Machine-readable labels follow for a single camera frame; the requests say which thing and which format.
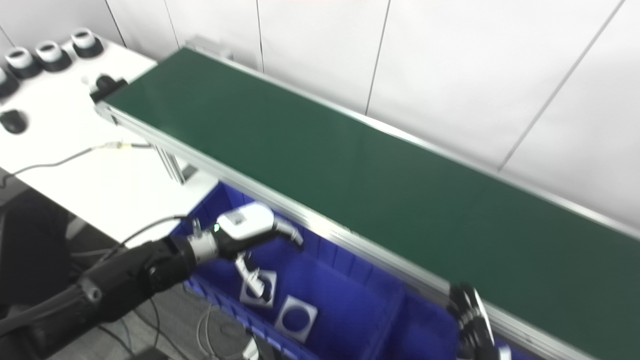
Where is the robot right hand white black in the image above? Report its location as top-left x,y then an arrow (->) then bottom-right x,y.
446,282 -> 512,360

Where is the aluminium conveyor leg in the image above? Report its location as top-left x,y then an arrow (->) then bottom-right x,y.
149,144 -> 199,187

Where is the grey conveyor motor box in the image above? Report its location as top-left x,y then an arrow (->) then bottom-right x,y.
184,35 -> 234,62

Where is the black white cylinder part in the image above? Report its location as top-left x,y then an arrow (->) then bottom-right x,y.
69,27 -> 105,60
0,67 -> 20,99
34,40 -> 73,73
4,46 -> 43,80

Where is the green conveyor belt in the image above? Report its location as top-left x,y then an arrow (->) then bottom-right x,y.
94,44 -> 640,360
103,48 -> 640,360

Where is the black cable yellow connector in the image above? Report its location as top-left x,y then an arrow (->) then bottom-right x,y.
0,141 -> 154,189

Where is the grey floor cable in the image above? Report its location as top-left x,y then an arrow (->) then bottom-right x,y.
194,299 -> 251,360

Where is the blue plastic bin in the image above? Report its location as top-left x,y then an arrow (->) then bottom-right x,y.
170,181 -> 407,360
395,289 -> 548,360

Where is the black round part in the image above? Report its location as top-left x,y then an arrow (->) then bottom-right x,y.
0,108 -> 29,135

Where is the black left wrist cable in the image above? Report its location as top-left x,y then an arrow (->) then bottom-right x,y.
119,214 -> 202,251

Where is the white square part round hole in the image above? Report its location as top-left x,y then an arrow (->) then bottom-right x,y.
274,294 -> 319,344
238,269 -> 278,309

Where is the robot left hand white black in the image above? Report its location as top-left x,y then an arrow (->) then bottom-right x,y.
215,201 -> 305,301

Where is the black cylinder block part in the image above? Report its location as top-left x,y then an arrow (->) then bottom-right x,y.
88,73 -> 130,105

